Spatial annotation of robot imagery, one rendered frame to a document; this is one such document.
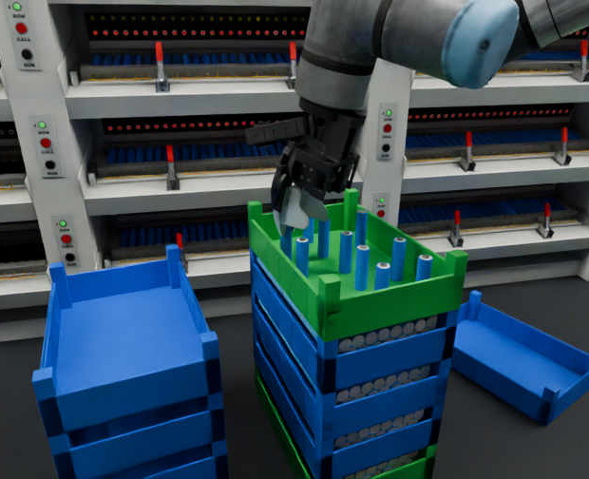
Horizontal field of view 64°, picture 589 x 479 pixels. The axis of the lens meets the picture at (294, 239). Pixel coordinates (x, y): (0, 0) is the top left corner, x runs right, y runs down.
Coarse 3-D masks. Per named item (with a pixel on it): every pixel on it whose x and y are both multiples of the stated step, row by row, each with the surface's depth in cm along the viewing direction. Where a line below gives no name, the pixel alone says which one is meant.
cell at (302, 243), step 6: (300, 240) 66; (306, 240) 66; (300, 246) 66; (306, 246) 66; (300, 252) 66; (306, 252) 67; (300, 258) 67; (306, 258) 67; (300, 264) 67; (306, 264) 67; (300, 270) 68; (306, 270) 68; (306, 276) 68
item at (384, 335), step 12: (288, 300) 68; (396, 324) 61; (408, 324) 61; (420, 324) 62; (432, 324) 63; (348, 336) 60; (360, 336) 59; (372, 336) 60; (384, 336) 61; (396, 336) 61; (348, 348) 59; (360, 348) 60
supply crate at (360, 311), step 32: (352, 192) 83; (256, 224) 75; (352, 224) 85; (384, 224) 76; (352, 256) 76; (384, 256) 76; (416, 256) 69; (448, 256) 60; (288, 288) 65; (320, 288) 54; (352, 288) 67; (416, 288) 58; (448, 288) 60; (320, 320) 55; (352, 320) 56; (384, 320) 58
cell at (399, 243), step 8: (400, 240) 66; (392, 248) 67; (400, 248) 66; (392, 256) 67; (400, 256) 67; (392, 264) 68; (400, 264) 67; (392, 272) 68; (400, 272) 68; (400, 280) 68
